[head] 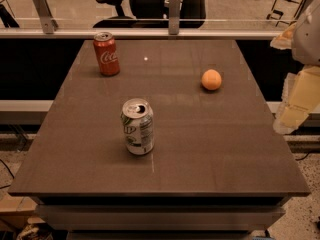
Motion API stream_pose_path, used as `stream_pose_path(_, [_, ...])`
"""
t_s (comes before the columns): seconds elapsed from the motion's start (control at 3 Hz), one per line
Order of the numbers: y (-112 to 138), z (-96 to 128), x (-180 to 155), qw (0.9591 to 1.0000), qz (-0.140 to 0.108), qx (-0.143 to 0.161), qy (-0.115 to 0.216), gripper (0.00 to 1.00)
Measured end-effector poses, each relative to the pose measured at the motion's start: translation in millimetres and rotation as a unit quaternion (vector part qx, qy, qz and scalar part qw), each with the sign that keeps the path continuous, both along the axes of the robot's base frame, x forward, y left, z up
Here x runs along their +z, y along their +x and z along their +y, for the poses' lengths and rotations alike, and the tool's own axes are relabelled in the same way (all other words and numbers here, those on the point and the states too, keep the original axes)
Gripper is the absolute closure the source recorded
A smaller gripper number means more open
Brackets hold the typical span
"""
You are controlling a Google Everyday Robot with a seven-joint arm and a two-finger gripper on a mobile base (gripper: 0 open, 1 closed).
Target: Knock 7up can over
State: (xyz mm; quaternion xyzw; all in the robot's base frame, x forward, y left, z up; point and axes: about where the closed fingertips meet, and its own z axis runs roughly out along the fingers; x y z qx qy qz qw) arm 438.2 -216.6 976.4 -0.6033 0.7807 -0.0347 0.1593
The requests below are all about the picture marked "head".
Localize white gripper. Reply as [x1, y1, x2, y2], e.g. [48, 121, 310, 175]
[270, 0, 320, 135]

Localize silver green 7up can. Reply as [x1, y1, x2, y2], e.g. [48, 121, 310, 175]
[121, 98, 154, 155]

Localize red coca-cola can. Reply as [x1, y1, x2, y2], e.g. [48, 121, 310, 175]
[93, 32, 120, 76]

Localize wooden chair in background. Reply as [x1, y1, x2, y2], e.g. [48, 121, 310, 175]
[266, 0, 304, 26]

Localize orange ball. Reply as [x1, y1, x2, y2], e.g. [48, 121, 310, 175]
[201, 69, 222, 91]

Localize black office chair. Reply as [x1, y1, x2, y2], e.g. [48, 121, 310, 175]
[93, 0, 206, 28]

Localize grey table base drawers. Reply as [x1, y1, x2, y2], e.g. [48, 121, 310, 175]
[36, 205, 284, 240]

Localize horizontal metal railing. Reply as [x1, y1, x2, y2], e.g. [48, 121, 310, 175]
[0, 28, 280, 40]

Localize middle metal bracket post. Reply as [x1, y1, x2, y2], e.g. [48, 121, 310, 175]
[168, 0, 180, 35]

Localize left metal bracket post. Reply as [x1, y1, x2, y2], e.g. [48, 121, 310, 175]
[32, 0, 58, 34]

